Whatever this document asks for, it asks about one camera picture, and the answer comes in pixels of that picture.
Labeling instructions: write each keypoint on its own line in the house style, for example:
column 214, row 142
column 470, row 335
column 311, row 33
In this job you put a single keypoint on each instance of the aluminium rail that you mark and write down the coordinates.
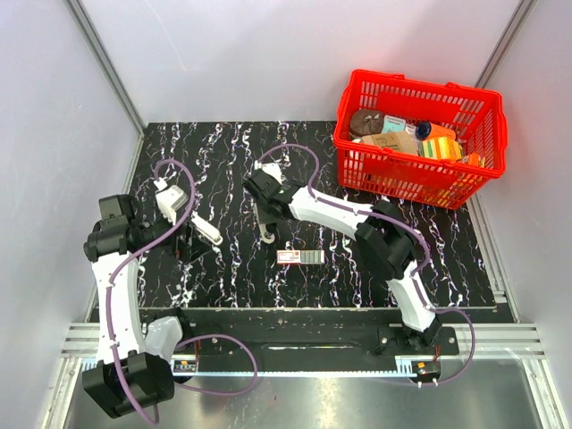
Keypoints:
column 226, row 359

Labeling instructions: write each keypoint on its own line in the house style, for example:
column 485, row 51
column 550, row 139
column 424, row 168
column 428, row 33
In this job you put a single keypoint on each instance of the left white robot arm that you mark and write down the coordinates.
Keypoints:
column 134, row 360

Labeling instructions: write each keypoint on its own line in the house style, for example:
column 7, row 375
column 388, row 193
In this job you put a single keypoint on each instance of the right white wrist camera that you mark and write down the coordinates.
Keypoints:
column 273, row 169

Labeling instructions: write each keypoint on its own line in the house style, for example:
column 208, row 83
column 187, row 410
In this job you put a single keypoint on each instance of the orange snack packet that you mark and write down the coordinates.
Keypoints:
column 473, row 159

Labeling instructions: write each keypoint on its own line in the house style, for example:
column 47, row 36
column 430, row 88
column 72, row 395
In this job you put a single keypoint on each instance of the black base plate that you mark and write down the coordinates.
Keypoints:
column 374, row 330

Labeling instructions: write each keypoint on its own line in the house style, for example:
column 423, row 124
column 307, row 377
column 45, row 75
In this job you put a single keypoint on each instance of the yellow green sponge pack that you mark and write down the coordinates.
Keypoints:
column 441, row 148

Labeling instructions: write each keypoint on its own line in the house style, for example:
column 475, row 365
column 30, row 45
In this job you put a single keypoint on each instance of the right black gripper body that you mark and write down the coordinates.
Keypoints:
column 265, row 216

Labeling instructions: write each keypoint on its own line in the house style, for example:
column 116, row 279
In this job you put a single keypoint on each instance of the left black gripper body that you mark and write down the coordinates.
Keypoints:
column 172, row 240

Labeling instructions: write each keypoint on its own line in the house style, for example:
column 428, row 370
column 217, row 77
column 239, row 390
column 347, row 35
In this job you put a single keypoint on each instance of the teal white card box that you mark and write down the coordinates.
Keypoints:
column 393, row 124

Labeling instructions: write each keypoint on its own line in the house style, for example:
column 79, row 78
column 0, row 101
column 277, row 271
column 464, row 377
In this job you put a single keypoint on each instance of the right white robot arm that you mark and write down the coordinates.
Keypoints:
column 387, row 245

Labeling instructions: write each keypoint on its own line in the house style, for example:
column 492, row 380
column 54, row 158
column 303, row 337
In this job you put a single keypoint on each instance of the red plastic basket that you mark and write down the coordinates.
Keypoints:
column 420, row 141

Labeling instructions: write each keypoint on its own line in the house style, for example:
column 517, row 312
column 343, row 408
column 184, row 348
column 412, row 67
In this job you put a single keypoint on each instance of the brown round object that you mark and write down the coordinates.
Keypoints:
column 365, row 122

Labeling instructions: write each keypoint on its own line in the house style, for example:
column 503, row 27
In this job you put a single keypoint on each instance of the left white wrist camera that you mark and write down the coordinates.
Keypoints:
column 170, row 199

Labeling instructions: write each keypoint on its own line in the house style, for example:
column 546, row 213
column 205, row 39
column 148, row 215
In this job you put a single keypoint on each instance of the brown cardboard box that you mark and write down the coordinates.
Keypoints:
column 400, row 142

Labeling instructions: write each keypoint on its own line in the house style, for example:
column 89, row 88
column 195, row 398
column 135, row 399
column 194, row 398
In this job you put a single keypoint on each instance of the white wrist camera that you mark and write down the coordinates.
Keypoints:
column 273, row 169
column 170, row 199

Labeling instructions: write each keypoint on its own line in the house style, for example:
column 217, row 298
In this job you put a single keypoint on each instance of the orange bottle blue cap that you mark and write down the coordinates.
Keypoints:
column 428, row 130

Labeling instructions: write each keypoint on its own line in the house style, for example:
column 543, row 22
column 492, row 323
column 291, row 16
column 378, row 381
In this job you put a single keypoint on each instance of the black grey stapler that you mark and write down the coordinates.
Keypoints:
column 266, row 236

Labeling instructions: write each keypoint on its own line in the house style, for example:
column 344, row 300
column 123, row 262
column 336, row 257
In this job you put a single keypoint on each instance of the staple box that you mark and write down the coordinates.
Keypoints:
column 300, row 257

